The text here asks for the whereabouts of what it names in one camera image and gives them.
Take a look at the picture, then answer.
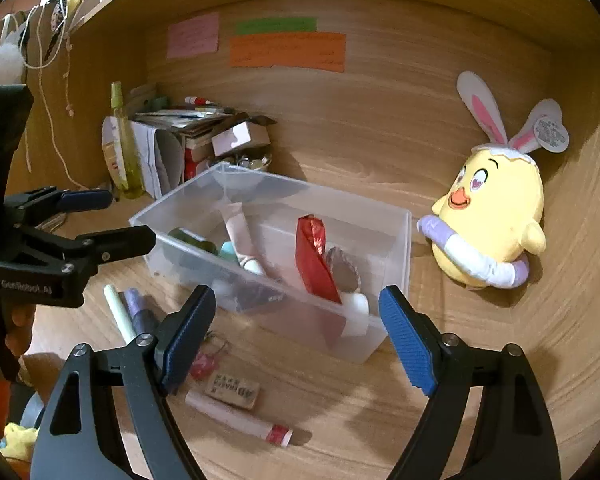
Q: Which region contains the pink charm keychain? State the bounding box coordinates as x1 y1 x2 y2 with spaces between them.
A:
189 330 230 382

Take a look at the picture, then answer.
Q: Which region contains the white fluffy plush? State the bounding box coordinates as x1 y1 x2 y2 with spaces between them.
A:
0 42 24 86

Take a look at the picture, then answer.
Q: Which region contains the green sticky note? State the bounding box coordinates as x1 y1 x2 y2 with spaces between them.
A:
235 16 317 36

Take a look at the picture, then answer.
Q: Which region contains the clear plastic storage box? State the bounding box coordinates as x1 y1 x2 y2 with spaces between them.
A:
130 162 412 363

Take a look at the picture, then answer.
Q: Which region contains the red gold ribbon pouch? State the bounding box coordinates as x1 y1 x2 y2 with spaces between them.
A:
294 214 341 304

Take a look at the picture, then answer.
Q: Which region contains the yellow chick plush toy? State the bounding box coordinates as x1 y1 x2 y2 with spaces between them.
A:
417 70 569 289

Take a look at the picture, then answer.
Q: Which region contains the wooden stamp block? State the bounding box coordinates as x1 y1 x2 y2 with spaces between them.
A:
204 370 260 411

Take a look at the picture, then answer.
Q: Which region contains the white tape roll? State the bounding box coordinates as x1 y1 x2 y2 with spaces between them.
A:
340 292 370 337

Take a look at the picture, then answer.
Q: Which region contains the pink sticky note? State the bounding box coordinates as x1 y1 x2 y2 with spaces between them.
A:
166 12 220 60

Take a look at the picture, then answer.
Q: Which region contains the orange sticky note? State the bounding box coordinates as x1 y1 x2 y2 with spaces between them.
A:
230 32 347 73

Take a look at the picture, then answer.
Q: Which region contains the yellow-green spray bottle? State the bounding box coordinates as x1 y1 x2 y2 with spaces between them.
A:
111 81 144 200

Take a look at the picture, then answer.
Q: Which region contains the stack of papers and books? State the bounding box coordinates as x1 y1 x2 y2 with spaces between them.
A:
102 84 235 198

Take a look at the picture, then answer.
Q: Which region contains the white hanging cord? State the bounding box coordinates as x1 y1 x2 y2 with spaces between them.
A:
0 0 89 191

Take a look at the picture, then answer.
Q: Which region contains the pale green lip balm stick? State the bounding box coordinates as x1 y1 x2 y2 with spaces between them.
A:
102 284 136 344

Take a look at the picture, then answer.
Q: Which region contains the small white cardboard box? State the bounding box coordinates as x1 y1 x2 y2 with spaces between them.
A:
212 122 271 157

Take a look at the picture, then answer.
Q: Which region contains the silver scalloped foil cup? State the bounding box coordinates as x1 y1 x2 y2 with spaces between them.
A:
326 246 362 294

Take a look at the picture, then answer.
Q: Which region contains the small glass bowl with items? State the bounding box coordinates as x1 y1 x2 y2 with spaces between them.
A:
223 153 272 172

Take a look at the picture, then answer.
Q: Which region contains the red white glue stick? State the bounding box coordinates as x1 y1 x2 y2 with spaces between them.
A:
185 96 216 106

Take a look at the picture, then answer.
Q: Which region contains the mint green small tube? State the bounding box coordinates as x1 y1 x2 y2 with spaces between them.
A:
218 240 239 264

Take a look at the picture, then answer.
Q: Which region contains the pink cream tube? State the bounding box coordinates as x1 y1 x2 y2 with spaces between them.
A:
221 203 266 276

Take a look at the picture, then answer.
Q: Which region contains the white red tube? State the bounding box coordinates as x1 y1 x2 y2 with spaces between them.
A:
185 390 294 448

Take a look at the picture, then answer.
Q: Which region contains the yellow plush toy on floor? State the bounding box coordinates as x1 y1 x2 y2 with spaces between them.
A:
0 422 38 464

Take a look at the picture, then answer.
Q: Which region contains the dark green small bottle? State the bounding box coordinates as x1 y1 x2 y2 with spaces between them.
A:
169 228 219 256

